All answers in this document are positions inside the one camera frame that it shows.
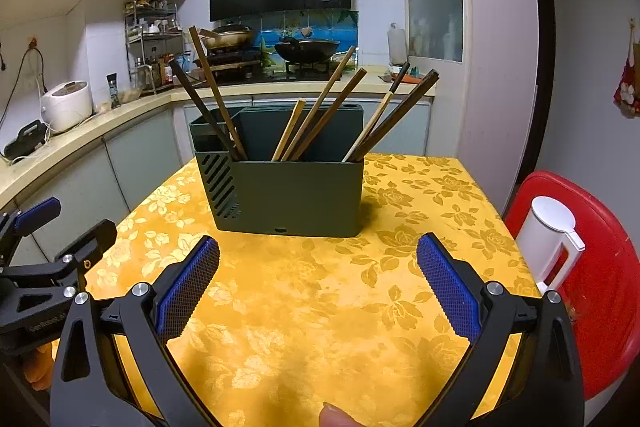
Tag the brown wooden chopstick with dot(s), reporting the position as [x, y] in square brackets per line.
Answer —
[330, 87]

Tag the white rice cooker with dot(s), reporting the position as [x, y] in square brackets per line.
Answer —
[67, 107]

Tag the person's left hand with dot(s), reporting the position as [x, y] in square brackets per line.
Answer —
[37, 364]

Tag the row of condiment bottles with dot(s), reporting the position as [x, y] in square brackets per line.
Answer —
[160, 69]

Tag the orange kitchen utensil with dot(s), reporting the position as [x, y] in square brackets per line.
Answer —
[415, 78]

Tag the person's right hand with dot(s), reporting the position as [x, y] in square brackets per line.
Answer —
[337, 417]

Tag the black countertop appliance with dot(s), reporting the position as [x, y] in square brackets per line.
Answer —
[22, 139]

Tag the red plastic stool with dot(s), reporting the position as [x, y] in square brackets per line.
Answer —
[610, 257]

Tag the black wok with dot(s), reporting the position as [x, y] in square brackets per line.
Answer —
[307, 49]

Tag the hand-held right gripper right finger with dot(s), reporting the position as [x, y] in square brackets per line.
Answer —
[447, 287]

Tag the dark green utensil holder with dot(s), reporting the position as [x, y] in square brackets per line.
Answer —
[290, 197]

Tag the black gas cooktop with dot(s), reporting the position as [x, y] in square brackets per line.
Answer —
[270, 74]

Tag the white kettle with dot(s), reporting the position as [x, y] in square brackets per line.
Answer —
[545, 237]

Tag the beige kitchen countertop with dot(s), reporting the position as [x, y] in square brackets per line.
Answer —
[125, 112]

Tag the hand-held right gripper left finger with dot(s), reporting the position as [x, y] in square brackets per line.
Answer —
[187, 287]

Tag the yellow floral tablecloth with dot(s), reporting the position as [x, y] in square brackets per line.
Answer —
[310, 297]

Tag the blue seascape backsplash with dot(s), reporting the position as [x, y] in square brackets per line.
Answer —
[295, 29]

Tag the golden pan with lid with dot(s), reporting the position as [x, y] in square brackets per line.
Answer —
[230, 37]

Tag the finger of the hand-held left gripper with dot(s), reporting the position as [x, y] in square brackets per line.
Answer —
[92, 247]
[35, 214]

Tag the white plastic bottle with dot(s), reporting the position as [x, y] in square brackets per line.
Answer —
[397, 44]

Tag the metal spice rack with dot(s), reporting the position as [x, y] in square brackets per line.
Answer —
[150, 32]

